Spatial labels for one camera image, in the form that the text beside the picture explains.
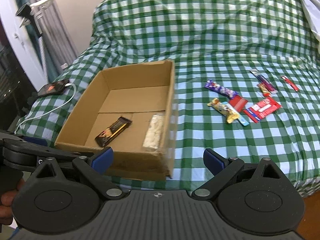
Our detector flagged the small golden red-ended snack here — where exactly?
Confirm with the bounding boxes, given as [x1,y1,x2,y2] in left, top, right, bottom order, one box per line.
[258,82,271,97]

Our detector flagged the clear packet of white snacks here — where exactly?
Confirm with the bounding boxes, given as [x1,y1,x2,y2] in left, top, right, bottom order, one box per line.
[142,114,165,152]

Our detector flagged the purple stick packet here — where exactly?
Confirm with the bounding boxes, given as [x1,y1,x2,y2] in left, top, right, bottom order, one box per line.
[250,69,278,95]

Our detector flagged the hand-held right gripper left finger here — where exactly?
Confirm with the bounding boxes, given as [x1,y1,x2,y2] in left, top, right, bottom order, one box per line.
[32,147,130,201]

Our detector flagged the green checked blanket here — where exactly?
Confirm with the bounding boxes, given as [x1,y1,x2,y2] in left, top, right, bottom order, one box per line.
[15,0,320,198]

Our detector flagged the purple snack wrapper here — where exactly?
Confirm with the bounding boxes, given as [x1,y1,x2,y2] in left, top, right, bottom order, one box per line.
[204,79,239,98]

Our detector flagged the white charging cable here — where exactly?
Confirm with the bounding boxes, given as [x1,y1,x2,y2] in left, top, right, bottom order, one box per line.
[14,82,77,134]

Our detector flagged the brown cardboard box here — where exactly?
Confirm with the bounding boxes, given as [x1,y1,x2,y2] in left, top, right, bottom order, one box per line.
[54,59,176,180]

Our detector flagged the small plain red packet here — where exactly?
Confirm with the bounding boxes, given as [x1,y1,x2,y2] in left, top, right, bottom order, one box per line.
[229,95,248,112]

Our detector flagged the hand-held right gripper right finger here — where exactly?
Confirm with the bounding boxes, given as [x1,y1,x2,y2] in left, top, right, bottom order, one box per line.
[191,149,288,201]

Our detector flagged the black smartphone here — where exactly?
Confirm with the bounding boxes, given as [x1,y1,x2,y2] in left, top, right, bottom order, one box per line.
[37,79,70,97]

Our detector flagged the white curved frame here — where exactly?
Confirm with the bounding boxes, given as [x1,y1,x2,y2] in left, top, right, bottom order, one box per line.
[0,0,49,87]

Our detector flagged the long red and white packet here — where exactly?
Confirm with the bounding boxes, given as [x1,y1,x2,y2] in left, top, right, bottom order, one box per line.
[243,97,282,123]

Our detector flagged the grey and teal curtain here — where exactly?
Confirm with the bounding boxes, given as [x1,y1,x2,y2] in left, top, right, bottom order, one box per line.
[15,0,78,80]

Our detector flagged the yellow snack bar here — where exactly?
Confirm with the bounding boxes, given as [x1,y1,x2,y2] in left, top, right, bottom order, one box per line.
[207,98,240,124]

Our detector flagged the light blue stick packet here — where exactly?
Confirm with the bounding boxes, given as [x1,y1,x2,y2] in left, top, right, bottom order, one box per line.
[235,112,250,126]

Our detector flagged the thin red stick packet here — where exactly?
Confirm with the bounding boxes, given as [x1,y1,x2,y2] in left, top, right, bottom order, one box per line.
[280,75,300,91]

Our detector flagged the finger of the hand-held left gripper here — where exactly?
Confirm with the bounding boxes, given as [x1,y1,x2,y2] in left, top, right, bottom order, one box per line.
[17,135,48,147]
[32,146,102,167]

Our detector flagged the dark brown chocolate bar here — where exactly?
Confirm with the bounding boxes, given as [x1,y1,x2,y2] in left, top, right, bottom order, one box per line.
[95,117,132,147]

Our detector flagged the person's left hand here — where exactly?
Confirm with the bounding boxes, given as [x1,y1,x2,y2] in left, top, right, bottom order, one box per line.
[0,190,25,226]

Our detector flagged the dark glass cabinet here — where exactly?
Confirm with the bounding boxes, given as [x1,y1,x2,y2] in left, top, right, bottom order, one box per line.
[0,37,38,130]

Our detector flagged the white crumpled cloth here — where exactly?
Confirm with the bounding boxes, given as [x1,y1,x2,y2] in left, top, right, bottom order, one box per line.
[275,0,320,43]

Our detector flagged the black airplane stand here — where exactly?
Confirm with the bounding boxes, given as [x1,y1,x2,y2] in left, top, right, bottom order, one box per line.
[16,3,42,37]

